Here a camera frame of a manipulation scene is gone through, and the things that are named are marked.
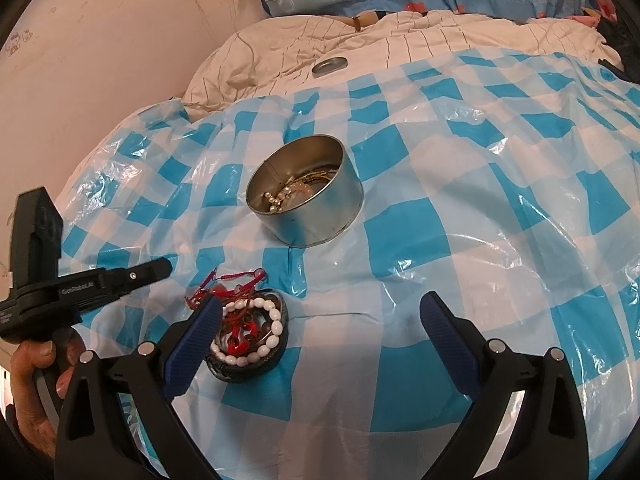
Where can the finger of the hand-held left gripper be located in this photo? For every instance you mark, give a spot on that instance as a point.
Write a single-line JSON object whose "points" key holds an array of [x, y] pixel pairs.
{"points": [[140, 274]]}

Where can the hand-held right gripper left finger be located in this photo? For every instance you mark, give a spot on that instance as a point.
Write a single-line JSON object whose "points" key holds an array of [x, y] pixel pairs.
{"points": [[200, 330]]}

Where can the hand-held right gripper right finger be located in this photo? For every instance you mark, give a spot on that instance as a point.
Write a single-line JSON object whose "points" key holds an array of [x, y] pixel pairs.
{"points": [[445, 335]]}

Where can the dark bangle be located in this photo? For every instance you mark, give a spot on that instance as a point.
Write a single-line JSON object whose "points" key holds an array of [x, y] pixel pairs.
{"points": [[240, 375]]}

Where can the round metal tin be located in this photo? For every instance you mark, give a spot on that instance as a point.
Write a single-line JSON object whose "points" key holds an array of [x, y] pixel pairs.
{"points": [[320, 220]]}

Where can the person's left hand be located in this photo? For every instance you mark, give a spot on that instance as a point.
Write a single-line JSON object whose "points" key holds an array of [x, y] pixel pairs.
{"points": [[35, 410]]}

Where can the blue checkered plastic sheet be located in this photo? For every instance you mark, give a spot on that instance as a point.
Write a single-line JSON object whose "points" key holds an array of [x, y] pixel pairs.
{"points": [[450, 185]]}

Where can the striped white duvet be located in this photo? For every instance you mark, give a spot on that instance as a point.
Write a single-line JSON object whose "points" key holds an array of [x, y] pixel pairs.
{"points": [[280, 55]]}

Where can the round metal tin lid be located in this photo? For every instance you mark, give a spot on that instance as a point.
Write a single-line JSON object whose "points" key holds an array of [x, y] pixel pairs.
{"points": [[329, 66]]}

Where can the dark cloth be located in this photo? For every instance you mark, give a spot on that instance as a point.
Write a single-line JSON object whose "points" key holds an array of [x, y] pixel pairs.
{"points": [[625, 45]]}

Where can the pink cloth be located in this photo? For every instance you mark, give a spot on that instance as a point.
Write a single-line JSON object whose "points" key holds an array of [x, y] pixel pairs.
{"points": [[595, 17]]}

